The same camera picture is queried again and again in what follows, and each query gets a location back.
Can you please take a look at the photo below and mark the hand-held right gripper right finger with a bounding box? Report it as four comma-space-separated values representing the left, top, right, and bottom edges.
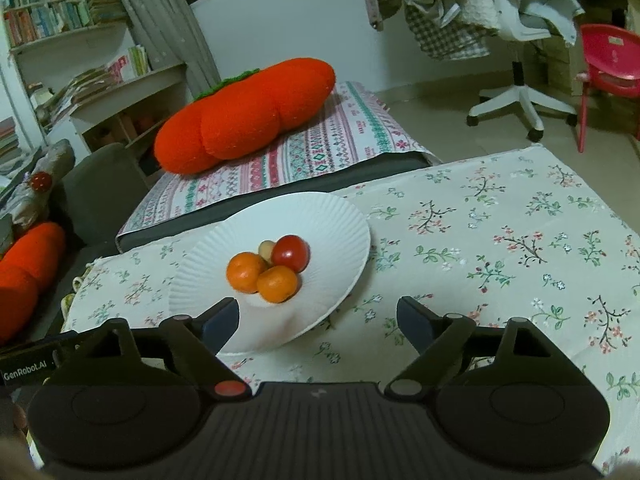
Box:
387, 296, 566, 402

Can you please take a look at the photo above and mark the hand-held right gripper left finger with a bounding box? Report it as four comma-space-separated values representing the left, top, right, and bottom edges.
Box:
75, 297, 251, 403

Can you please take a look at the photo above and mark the orange tangerine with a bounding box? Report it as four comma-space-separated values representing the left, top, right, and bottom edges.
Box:
226, 252, 269, 292
256, 265, 300, 304

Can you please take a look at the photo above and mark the red tomato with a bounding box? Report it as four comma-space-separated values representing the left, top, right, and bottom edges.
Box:
271, 234, 311, 274

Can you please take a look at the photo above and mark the white paper plate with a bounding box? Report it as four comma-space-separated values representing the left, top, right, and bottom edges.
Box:
168, 191, 372, 356

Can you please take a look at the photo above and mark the small orange persimmon pillow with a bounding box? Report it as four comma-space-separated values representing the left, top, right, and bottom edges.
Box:
0, 222, 67, 346

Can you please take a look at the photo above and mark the grey mattress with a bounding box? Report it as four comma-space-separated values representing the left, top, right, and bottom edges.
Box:
116, 151, 432, 254

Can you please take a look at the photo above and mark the floral tablecloth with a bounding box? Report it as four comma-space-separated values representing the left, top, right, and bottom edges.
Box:
62, 144, 640, 480

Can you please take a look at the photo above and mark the floral bolster pillow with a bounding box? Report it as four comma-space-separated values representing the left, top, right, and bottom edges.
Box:
0, 139, 77, 242

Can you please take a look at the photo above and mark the grey sofa cushion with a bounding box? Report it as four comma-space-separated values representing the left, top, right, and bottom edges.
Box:
52, 142, 152, 247

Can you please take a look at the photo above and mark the large orange persimmon pillow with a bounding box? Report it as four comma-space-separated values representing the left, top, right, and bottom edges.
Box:
153, 58, 336, 176

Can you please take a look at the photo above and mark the white office chair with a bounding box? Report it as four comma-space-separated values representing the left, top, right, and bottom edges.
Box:
466, 0, 590, 142

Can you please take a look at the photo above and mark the heap of lying books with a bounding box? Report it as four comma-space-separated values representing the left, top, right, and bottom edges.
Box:
32, 45, 152, 123

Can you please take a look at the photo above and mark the grey curtain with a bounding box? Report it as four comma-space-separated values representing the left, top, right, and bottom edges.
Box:
102, 0, 223, 97

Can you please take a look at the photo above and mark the white headboard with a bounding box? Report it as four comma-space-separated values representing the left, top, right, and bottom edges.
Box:
189, 0, 403, 92

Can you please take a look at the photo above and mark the white bookshelf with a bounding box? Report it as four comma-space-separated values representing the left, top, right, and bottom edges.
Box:
0, 0, 190, 161

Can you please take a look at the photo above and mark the pile of clothes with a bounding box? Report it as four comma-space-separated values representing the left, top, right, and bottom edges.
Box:
357, 0, 590, 62

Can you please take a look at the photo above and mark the red plastic chair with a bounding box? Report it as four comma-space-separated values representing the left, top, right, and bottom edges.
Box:
575, 24, 640, 154

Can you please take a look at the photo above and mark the row of standing books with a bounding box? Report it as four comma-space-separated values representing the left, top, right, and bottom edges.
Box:
0, 0, 111, 48

